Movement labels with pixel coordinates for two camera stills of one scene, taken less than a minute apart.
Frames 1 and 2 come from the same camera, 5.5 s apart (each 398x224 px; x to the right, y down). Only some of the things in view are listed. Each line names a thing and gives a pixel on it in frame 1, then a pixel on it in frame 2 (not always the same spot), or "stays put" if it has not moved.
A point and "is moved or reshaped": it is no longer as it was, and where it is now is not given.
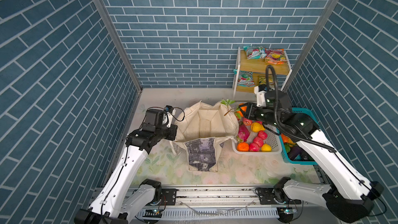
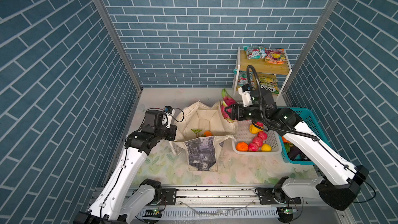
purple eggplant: (295, 151) stays put
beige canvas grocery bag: (204, 128) stays put
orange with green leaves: (238, 113) is moved or reshaped
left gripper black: (172, 136) stays put
